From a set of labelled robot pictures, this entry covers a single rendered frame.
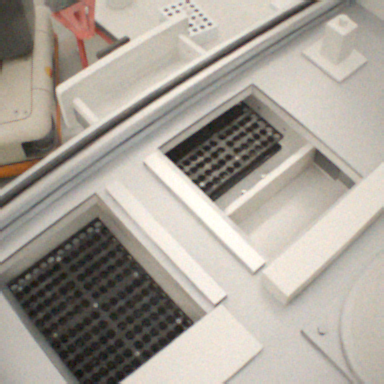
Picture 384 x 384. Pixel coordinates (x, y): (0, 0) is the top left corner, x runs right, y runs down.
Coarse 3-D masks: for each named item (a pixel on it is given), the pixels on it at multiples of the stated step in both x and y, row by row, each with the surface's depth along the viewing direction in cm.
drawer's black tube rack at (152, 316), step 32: (64, 256) 82; (96, 256) 82; (32, 288) 79; (64, 288) 80; (96, 288) 79; (128, 288) 82; (160, 288) 79; (32, 320) 77; (64, 320) 80; (96, 320) 77; (128, 320) 80; (160, 320) 77; (64, 352) 77; (96, 352) 74; (128, 352) 77
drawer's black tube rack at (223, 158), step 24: (216, 120) 98; (240, 120) 94; (264, 120) 94; (192, 144) 92; (216, 144) 92; (240, 144) 91; (264, 144) 95; (192, 168) 89; (216, 168) 93; (240, 168) 89; (216, 192) 91
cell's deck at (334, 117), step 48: (288, 48) 96; (240, 96) 93; (288, 96) 91; (336, 96) 91; (144, 144) 86; (336, 144) 86; (96, 192) 82; (144, 192) 82; (0, 240) 78; (144, 240) 78; (192, 240) 78; (192, 288) 74; (240, 288) 74; (336, 288) 74; (0, 336) 71; (288, 336) 71
